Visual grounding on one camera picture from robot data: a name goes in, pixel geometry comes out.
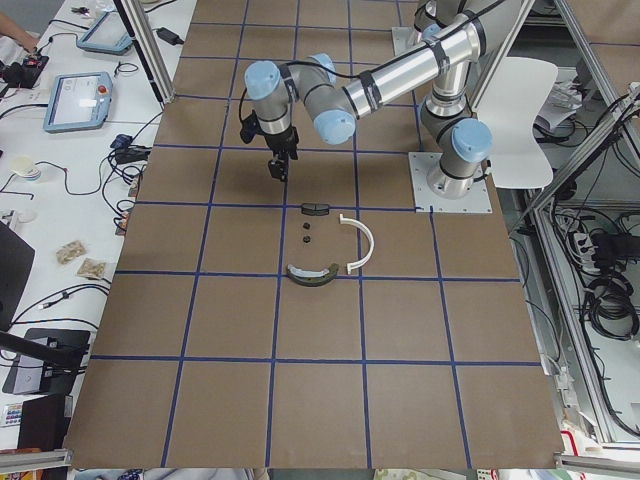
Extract far blue teach pendant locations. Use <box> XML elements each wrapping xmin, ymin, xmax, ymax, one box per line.
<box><xmin>76</xmin><ymin>11</ymin><xmax>132</xmax><ymax>56</ymax></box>

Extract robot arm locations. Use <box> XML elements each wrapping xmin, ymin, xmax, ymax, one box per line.
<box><xmin>240</xmin><ymin>1</ymin><xmax>522</xmax><ymax>200</ymax></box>

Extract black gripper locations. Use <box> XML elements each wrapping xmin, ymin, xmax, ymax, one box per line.
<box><xmin>240</xmin><ymin>111</ymin><xmax>299</xmax><ymax>181</ymax></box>

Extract white plastic chair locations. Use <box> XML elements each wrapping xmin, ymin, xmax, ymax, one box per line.
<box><xmin>476</xmin><ymin>57</ymin><xmax>558</xmax><ymax>189</ymax></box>

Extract dark grey brake pad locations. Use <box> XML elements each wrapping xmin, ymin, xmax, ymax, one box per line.
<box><xmin>301</xmin><ymin>203</ymin><xmax>330</xmax><ymax>216</ymax></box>

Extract blue teach pendant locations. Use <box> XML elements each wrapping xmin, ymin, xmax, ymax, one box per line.
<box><xmin>43</xmin><ymin>71</ymin><xmax>113</xmax><ymax>133</ymax></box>
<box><xmin>76</xmin><ymin>11</ymin><xmax>132</xmax><ymax>56</ymax></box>

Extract black power adapter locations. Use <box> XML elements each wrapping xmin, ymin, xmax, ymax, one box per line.
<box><xmin>156</xmin><ymin>27</ymin><xmax>184</xmax><ymax>45</ymax></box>

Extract white curved plastic part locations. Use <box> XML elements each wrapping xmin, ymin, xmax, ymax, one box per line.
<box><xmin>338</xmin><ymin>213</ymin><xmax>377</xmax><ymax>275</ymax></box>

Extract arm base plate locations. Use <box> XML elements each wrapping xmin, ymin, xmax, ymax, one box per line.
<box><xmin>408</xmin><ymin>152</ymin><xmax>492</xmax><ymax>214</ymax></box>
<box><xmin>391</xmin><ymin>27</ymin><xmax>422</xmax><ymax>56</ymax></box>

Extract aluminium frame post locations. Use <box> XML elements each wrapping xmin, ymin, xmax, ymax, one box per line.
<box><xmin>114</xmin><ymin>0</ymin><xmax>175</xmax><ymax>105</ymax></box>

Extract near blue teach pendant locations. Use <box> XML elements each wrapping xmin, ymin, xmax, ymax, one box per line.
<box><xmin>43</xmin><ymin>71</ymin><xmax>113</xmax><ymax>133</ymax></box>

